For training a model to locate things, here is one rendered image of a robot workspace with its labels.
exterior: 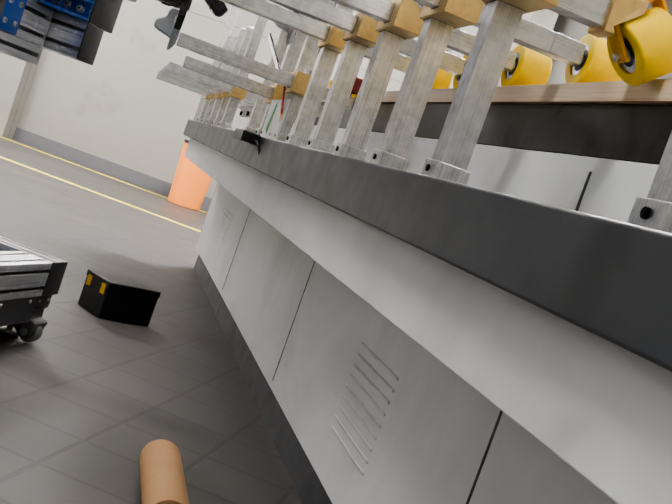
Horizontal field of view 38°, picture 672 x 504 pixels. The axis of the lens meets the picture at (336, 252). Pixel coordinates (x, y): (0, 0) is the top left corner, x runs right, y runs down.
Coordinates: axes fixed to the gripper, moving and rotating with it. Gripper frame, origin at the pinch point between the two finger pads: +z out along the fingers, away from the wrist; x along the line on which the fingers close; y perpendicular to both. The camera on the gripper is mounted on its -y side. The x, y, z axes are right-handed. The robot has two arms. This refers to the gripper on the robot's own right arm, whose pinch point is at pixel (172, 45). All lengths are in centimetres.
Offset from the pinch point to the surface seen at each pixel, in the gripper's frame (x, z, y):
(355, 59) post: 48, -6, -32
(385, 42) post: 73, -8, -30
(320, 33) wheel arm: 26.5, -11.3, -27.1
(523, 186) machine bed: 98, 8, -51
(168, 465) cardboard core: 62, 75, -21
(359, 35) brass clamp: 55, -10, -29
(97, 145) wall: -724, 60, 13
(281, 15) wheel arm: 26.5, -11.8, -18.1
